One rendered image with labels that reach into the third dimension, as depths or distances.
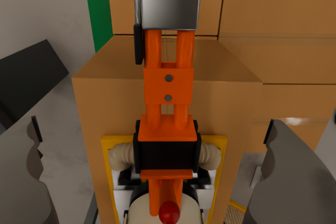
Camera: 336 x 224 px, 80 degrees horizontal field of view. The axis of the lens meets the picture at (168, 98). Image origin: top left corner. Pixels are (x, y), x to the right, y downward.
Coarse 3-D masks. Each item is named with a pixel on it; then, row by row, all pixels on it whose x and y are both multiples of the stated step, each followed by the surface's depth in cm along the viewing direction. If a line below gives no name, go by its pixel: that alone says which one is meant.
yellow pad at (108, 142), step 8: (104, 136) 46; (112, 136) 46; (120, 136) 46; (128, 136) 46; (104, 144) 46; (112, 144) 46; (104, 152) 47; (104, 160) 48; (128, 168) 49; (112, 176) 50; (120, 176) 47; (128, 176) 48; (136, 176) 50; (112, 184) 52; (120, 184) 52; (128, 184) 52; (136, 184) 52; (112, 192) 54; (112, 200) 55; (120, 216) 58
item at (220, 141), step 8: (208, 136) 47; (216, 136) 47; (224, 136) 47; (216, 144) 47; (224, 144) 47; (224, 152) 48; (200, 168) 50; (216, 168) 50; (200, 176) 48; (208, 176) 48; (216, 176) 52; (192, 184) 52; (200, 184) 52; (216, 184) 53; (208, 216) 60
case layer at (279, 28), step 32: (128, 0) 70; (224, 0) 71; (256, 0) 71; (288, 0) 72; (320, 0) 72; (128, 32) 75; (224, 32) 76; (256, 32) 77; (288, 32) 77; (320, 32) 78; (256, 64) 83; (288, 64) 83; (320, 64) 84; (288, 96) 91; (320, 96) 91; (256, 128) 99; (320, 128) 100
